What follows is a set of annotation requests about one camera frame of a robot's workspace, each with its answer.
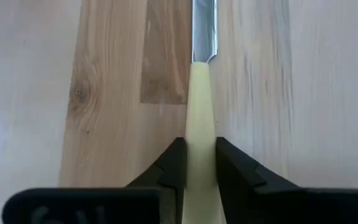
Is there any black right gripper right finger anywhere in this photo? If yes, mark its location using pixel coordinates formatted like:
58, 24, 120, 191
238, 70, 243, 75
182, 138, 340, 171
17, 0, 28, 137
215, 136, 358, 224

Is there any cream-handled steel knife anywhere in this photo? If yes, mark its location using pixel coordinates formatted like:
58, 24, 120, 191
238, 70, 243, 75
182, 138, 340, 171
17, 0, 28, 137
181, 0, 228, 224

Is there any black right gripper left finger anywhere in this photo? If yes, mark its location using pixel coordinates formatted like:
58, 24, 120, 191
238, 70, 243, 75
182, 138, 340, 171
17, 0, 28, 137
1, 136, 188, 224

